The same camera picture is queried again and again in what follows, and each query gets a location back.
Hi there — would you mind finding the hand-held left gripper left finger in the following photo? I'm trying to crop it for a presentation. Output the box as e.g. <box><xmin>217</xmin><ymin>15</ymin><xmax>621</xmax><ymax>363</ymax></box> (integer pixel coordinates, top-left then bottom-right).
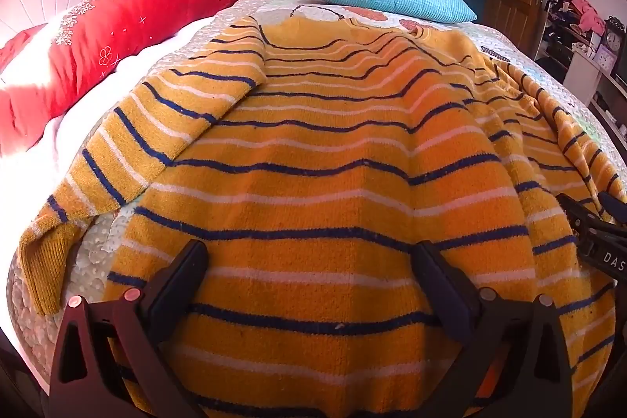
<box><xmin>46</xmin><ymin>239</ymin><xmax>211</xmax><ymax>418</ymax></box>

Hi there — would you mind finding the beige quilted bedspread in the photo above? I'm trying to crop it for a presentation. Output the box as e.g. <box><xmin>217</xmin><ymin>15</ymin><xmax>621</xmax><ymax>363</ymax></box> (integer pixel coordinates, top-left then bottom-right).
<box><xmin>7</xmin><ymin>0</ymin><xmax>627</xmax><ymax>350</ymax></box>

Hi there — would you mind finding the black ornate table clock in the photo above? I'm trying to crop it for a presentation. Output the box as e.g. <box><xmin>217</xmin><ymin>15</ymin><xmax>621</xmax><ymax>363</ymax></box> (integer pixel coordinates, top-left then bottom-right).
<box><xmin>603</xmin><ymin>16</ymin><xmax>627</xmax><ymax>57</ymax></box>

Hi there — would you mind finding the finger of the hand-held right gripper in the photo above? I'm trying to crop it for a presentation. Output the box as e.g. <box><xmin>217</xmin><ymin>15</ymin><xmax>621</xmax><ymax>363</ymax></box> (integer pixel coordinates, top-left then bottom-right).
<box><xmin>556</xmin><ymin>192</ymin><xmax>627</xmax><ymax>235</ymax></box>

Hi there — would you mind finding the red embroidered duvet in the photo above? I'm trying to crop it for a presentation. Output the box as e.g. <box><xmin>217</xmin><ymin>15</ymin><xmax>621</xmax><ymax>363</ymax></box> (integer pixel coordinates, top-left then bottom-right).
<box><xmin>0</xmin><ymin>0</ymin><xmax>289</xmax><ymax>159</ymax></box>

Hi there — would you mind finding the pink clothes heap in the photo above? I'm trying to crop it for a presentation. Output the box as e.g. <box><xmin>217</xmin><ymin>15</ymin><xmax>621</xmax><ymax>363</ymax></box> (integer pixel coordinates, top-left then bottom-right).
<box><xmin>568</xmin><ymin>0</ymin><xmax>607</xmax><ymax>35</ymax></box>

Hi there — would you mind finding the pale pink fleece blanket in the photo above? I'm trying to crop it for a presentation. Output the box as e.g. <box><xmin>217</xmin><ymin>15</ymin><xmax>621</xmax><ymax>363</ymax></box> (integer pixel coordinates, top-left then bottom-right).
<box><xmin>0</xmin><ymin>14</ymin><xmax>221</xmax><ymax>184</ymax></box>

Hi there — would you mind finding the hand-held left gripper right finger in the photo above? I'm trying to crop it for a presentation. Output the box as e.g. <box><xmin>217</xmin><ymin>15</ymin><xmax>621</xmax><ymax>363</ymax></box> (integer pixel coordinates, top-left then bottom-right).
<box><xmin>410</xmin><ymin>241</ymin><xmax>574</xmax><ymax>418</ymax></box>

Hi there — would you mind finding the orange striped knit sweater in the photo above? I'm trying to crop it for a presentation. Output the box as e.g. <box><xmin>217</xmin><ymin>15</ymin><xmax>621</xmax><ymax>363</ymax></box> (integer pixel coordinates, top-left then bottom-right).
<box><xmin>17</xmin><ymin>14</ymin><xmax>627</xmax><ymax>418</ymax></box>

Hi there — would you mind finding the white cluttered shelf unit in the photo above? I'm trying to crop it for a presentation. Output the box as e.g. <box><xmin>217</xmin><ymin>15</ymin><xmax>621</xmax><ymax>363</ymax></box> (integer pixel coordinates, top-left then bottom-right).
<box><xmin>534</xmin><ymin>0</ymin><xmax>627</xmax><ymax>145</ymax></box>

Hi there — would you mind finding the small purple alarm clock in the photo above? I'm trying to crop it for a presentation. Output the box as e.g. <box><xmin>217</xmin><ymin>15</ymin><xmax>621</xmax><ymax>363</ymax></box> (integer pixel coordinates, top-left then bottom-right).
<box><xmin>594</xmin><ymin>45</ymin><xmax>617</xmax><ymax>69</ymax></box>

